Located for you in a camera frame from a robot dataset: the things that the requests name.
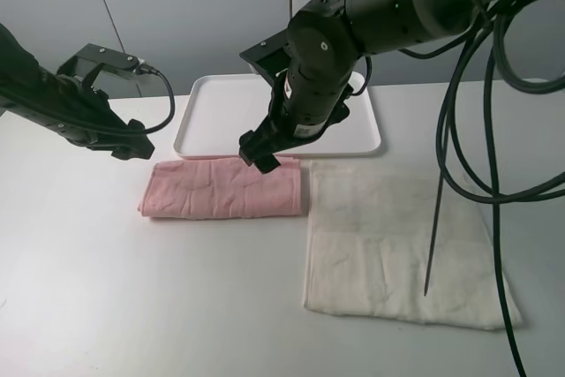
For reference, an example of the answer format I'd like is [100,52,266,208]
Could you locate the white rectangular plastic tray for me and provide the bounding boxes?
[173,74,381,159]

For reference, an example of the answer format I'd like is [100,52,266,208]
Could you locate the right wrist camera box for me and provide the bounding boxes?
[239,30,290,86]

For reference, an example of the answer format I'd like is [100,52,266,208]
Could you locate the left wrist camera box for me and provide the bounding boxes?
[56,43,159,87]

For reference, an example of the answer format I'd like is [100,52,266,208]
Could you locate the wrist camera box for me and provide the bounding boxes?
[239,30,290,86]
[56,43,159,87]

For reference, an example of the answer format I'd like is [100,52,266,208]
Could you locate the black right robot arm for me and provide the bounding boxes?
[239,0,498,173]

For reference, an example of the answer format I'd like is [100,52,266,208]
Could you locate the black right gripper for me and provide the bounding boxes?
[239,64,352,174]

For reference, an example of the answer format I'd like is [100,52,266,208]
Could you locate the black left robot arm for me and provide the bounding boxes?
[1,26,154,161]

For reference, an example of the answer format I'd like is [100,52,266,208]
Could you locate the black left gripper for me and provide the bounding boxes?
[17,67,154,160]

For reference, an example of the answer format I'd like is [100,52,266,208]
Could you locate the cream white towel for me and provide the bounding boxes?
[303,162,504,330]

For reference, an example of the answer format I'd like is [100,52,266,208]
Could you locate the pink towel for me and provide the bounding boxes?
[138,157,303,220]

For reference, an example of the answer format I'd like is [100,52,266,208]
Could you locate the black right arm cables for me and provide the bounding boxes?
[330,0,565,377]

